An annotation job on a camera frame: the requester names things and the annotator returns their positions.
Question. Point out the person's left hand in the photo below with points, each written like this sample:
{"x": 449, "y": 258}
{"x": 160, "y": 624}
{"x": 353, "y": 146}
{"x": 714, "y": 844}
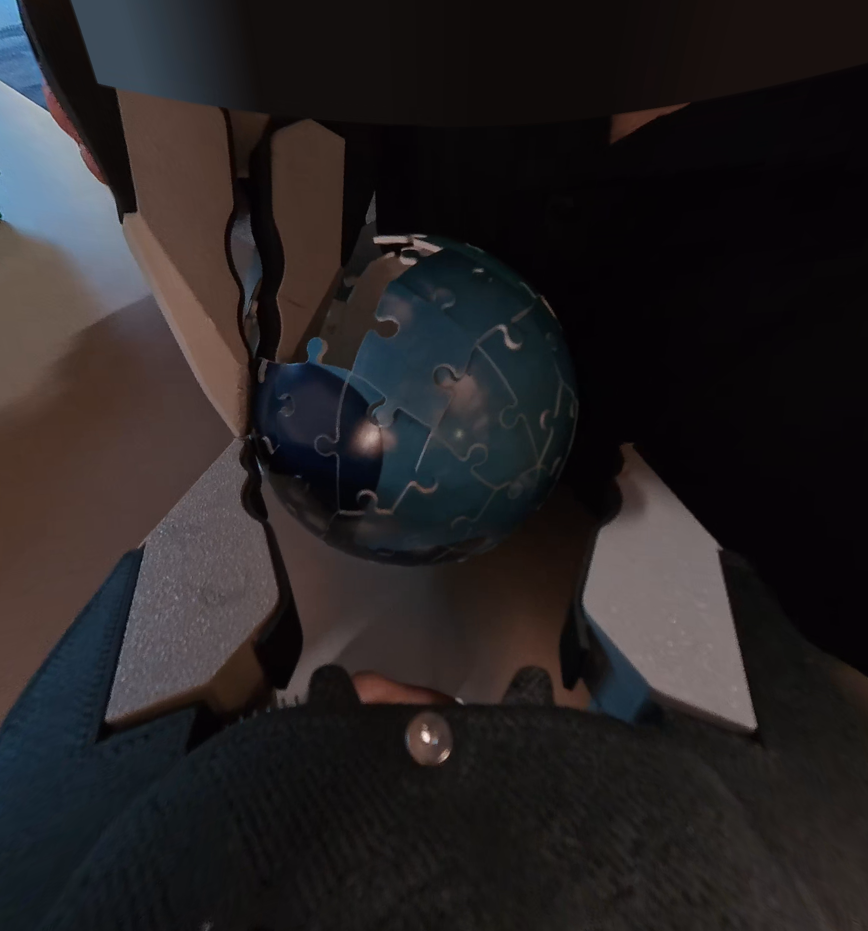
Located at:
{"x": 397, "y": 691}

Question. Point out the person's black clothed torso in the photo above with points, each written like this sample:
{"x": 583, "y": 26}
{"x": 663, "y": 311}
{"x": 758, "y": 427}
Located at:
{"x": 732, "y": 327}

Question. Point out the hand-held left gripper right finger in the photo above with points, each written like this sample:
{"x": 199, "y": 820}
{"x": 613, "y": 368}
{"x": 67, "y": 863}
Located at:
{"x": 667, "y": 604}

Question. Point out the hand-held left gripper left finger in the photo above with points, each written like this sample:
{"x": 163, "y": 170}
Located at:
{"x": 187, "y": 604}

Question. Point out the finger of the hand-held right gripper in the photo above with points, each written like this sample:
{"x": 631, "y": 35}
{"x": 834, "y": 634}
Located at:
{"x": 179, "y": 218}
{"x": 307, "y": 233}

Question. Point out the blue puzzle ball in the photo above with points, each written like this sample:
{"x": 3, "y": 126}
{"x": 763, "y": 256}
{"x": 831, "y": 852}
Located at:
{"x": 434, "y": 407}

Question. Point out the person's right hand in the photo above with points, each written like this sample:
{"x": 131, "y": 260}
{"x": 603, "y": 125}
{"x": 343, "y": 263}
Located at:
{"x": 59, "y": 105}

